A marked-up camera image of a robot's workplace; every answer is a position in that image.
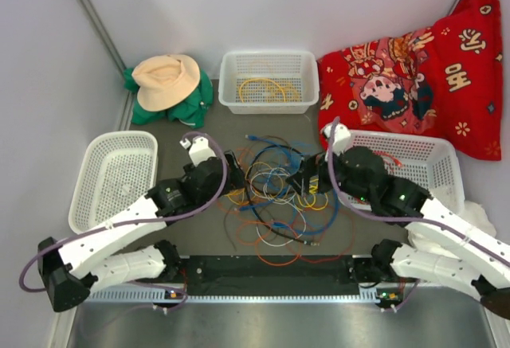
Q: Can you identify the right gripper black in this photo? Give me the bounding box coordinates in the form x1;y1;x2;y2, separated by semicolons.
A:
286;141;373;204

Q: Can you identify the thin red wire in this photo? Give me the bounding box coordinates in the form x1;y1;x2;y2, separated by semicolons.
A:
298;204;358;264

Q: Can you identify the orange thin cable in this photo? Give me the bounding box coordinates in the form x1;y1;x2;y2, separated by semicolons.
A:
217;147;304;266

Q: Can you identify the red ethernet cable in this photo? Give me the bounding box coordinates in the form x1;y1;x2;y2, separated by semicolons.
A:
374;149;404;172

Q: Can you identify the yellow cable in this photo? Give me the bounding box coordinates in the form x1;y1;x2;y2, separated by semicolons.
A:
238;77;300;103

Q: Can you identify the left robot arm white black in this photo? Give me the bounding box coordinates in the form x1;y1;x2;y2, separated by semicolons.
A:
37;151;245;312

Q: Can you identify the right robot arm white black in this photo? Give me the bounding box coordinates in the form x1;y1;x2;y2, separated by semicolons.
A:
286;147;509;319

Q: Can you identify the green cloth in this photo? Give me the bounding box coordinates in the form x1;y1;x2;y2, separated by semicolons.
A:
131;69;214;129

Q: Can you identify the black base bar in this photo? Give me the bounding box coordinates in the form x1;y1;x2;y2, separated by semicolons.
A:
168;255;383;296

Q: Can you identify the white basket back centre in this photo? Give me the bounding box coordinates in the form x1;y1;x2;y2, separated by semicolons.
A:
218;50;320;115

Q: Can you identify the white basket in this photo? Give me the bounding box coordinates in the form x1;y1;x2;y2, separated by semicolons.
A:
347;130;465;213
68;131;159;234
218;50;320;115

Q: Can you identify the white basket left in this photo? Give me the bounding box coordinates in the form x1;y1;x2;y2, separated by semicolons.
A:
68;131;159;234

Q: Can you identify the peach bucket hat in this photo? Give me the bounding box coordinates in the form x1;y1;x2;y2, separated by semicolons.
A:
131;54;201;111

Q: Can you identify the white basket right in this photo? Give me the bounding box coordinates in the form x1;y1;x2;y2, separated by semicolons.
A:
347;130;465;213

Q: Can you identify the white cloth right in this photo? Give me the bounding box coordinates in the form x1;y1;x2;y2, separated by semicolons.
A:
408;201;496;259

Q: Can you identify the red printed pillow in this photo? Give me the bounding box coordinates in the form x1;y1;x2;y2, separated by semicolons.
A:
318;0;504;161

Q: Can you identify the thin yellow wire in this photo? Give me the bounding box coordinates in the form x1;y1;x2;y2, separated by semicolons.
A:
296;188;330;212

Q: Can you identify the blue cable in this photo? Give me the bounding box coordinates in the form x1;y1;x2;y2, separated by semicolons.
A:
237;135;339;236

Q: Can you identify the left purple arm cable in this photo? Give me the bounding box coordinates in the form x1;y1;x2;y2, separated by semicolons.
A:
18;131;229;293

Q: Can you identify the black cable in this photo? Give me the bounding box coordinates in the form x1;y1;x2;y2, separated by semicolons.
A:
245;144;322;246

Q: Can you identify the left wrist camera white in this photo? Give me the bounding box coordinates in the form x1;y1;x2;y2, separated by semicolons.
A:
179;136;216;166

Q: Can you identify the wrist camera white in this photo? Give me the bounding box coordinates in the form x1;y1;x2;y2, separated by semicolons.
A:
320;123;351;156
179;136;216;166

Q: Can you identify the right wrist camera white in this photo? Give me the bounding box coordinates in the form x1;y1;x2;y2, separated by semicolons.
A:
320;123;351;156

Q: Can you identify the white slotted cable duct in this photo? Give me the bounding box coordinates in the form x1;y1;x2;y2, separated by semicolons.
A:
83;286;399;304

